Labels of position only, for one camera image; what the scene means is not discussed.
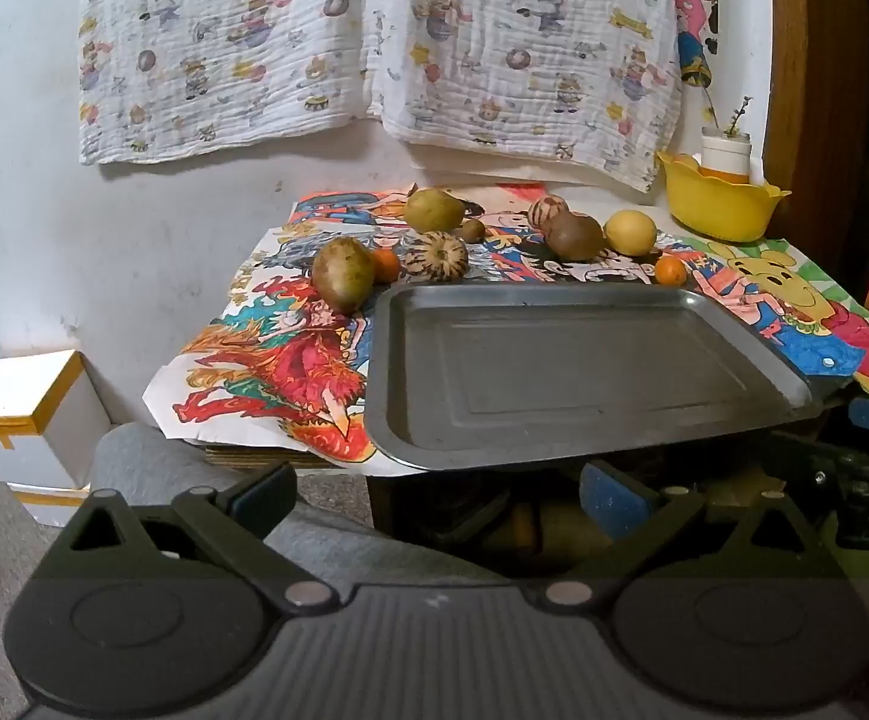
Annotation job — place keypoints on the yellow bear drawing poster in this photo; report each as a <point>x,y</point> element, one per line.
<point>779,292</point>

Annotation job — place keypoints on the yellow lemon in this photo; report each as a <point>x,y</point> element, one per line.
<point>630,232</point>

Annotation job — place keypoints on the wooden door frame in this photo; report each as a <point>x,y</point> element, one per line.
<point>786,90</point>

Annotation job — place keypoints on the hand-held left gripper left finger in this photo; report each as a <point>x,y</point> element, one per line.
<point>269,495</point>

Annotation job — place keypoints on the cartoon pirate drawing poster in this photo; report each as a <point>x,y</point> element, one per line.
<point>509,255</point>

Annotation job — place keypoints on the brown kiwi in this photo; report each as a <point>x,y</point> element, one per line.
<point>576,235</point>

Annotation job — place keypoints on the striped round reddish fruit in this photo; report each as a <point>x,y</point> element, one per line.
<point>547,210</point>

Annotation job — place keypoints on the yellow plastic bowl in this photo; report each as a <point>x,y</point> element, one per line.
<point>715,206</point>

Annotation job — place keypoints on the thin plant twig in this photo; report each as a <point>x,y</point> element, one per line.
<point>734,116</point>

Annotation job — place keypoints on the small brown round fruit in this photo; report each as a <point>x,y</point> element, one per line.
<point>472,229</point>

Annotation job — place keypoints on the white box with yellow tape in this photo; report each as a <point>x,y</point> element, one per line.
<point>29,420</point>

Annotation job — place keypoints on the green pear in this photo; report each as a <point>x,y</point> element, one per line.
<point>434,211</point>

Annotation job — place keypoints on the small orange mandarin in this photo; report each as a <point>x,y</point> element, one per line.
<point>386,267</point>
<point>670,270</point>

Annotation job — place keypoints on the large brown-green mango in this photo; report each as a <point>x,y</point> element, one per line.
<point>342,274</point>

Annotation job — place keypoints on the striped pepino melon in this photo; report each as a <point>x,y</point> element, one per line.
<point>435,257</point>

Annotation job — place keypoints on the white jar with orange band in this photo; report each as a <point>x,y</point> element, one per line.
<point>725,154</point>

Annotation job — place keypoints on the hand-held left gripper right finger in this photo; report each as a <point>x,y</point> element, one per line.
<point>606,499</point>

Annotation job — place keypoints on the metal tray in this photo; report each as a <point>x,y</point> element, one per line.
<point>576,375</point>

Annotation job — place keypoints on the flame woman drawing poster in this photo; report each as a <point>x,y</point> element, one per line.
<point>277,367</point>

